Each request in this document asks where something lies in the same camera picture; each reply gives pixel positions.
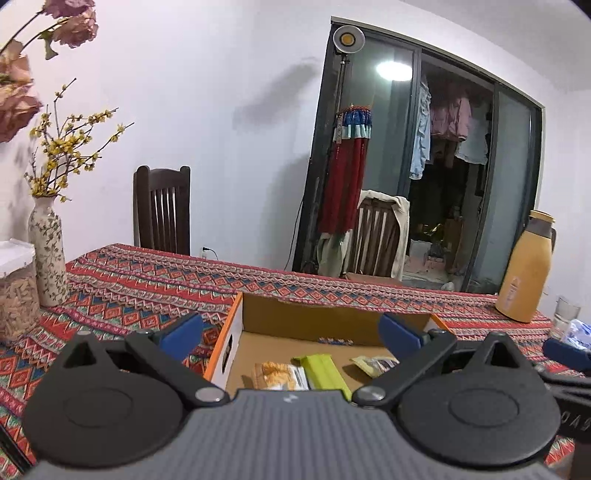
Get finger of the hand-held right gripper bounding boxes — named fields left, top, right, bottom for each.
left=542, top=338, right=591, bottom=370
left=531, top=364, right=591, bottom=394

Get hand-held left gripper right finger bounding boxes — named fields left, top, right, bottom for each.
left=352, top=312, right=539, bottom=409

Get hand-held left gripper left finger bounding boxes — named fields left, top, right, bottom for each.
left=51, top=313, right=230, bottom=408

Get olive brown snack packet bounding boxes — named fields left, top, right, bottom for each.
left=350, top=354, right=400, bottom=379

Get lime green snack packet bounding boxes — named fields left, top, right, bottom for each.
left=291, top=353, right=352, bottom=401

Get orange cardboard box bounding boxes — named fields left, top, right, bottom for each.
left=203, top=292, right=451, bottom=393

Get orange white snack packet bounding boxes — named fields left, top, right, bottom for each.
left=253, top=361, right=309, bottom=392

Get white blue tissue pack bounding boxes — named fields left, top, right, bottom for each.
left=561, top=318, right=591, bottom=352

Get clear drinking glass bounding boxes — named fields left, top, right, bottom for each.
left=551, top=296, right=581, bottom=340

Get yellow thermos jug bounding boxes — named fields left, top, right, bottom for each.
left=495, top=210, right=557, bottom=324

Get brown slatted wooden chair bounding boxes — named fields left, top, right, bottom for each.
left=355, top=198, right=402, bottom=278

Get chair with beige jacket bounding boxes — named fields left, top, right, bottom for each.
left=359, top=189, right=411, bottom=281

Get dark wooden chair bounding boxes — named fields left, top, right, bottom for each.
left=133, top=165, right=191, bottom=257

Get small floral vase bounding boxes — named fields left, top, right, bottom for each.
left=28, top=197, right=70, bottom=308

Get red hanging cloth blue fringe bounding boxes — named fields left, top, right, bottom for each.
left=320, top=105, right=374, bottom=236

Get clear jar with white lid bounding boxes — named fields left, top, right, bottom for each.
left=0, top=239, right=41, bottom=342

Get sliding glass door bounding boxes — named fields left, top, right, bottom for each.
left=292, top=17, right=544, bottom=296

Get light blue denim shirt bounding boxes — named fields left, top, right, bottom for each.
left=409, top=76, right=432, bottom=181

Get white hanging garment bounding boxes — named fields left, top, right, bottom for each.
left=455, top=102, right=490, bottom=165

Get yellow flower branches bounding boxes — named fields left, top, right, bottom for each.
left=24, top=78, right=136, bottom=203

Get pink hanging garment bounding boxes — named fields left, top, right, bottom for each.
left=429, top=90, right=472, bottom=141

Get pink dried flowers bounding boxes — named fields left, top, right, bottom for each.
left=0, top=0, right=99, bottom=144

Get studio light on stand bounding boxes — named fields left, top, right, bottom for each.
left=302, top=25, right=365, bottom=273

